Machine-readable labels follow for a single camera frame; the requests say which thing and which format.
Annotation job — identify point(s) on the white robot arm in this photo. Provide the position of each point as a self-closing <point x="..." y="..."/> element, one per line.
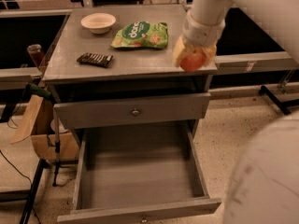
<point x="264" y="184"/>

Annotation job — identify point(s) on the clear plastic cup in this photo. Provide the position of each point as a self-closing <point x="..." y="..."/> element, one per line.
<point x="36" y="53"/>

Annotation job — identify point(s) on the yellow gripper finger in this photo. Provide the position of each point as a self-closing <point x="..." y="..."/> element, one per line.
<point x="210" y="53"/>
<point x="181" y="47"/>

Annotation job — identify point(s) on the green snack bag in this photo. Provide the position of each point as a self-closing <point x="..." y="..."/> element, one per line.
<point x="141" y="34"/>

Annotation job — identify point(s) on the white bowl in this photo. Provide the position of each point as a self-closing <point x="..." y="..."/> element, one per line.
<point x="98" y="23"/>

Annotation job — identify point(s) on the green handled tool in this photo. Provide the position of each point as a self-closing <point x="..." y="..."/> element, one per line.
<point x="36" y="90"/>

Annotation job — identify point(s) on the grey open middle drawer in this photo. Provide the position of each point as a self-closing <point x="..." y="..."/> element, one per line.
<point x="136" y="174"/>

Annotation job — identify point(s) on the brown cardboard box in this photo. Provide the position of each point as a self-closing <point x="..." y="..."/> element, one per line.
<point x="35" y="124"/>

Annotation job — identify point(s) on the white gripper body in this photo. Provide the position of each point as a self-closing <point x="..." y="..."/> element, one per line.
<point x="201" y="32"/>

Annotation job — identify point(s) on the grey wooden cabinet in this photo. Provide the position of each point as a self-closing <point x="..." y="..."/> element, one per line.
<point x="131" y="73"/>

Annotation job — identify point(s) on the black tripod stand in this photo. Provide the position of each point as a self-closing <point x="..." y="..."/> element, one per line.
<point x="39" y="171"/>

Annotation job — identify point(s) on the grey top drawer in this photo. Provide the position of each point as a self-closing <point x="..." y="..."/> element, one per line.
<point x="116" y="112"/>

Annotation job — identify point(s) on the red apple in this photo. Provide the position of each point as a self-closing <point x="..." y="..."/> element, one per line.
<point x="192" y="60"/>

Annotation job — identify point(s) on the dark chocolate bar wrapper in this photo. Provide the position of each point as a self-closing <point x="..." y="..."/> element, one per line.
<point x="94" y="59"/>

